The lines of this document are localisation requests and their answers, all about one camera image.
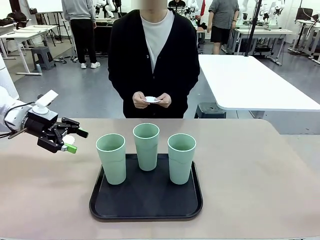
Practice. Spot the white scalloped paper coaster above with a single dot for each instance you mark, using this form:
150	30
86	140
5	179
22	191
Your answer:
70	139
151	99

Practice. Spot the black bag on desk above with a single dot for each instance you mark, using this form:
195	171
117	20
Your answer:
16	18

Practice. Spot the green plastic cup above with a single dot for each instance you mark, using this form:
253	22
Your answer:
180	167
112	167
146	155

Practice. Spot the person's left hand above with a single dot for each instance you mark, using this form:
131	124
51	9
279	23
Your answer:
166	100

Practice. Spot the white wrist camera on mount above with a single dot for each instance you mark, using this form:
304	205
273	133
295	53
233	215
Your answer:
47	98

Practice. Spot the small grey bottle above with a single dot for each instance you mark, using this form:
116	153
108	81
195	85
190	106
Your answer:
38	68

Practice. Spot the long white workbench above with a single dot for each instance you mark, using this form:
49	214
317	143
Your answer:
262	32

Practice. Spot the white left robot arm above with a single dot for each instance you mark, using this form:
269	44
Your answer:
15	116

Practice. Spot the person in grey shirt, shorts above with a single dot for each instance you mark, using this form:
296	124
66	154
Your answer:
221	22

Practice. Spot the black plastic serving tray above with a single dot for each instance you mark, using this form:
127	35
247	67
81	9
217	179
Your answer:
147	197

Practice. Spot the black plastic stool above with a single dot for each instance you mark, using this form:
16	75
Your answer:
210	111

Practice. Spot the person's right hand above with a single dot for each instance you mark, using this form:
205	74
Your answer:
139	101

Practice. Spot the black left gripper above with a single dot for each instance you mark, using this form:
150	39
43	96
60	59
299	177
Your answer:
47	140

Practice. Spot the person in grey hoodie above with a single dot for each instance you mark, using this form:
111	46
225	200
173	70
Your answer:
83	37

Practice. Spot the person in black cardigan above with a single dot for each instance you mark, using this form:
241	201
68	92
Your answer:
130	57

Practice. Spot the black computer monitor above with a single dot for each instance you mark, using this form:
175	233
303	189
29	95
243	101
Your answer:
304	14

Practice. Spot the grey plastic stool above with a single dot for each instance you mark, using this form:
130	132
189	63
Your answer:
43	56

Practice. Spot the white desk with metal legs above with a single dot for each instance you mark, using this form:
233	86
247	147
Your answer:
23	35

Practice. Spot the black vertical pole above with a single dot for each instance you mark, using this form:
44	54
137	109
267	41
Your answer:
253	27

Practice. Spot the large white table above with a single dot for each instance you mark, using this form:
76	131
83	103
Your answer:
250	80

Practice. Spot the white cylindrical air purifier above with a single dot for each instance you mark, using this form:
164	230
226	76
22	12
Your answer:
6	75

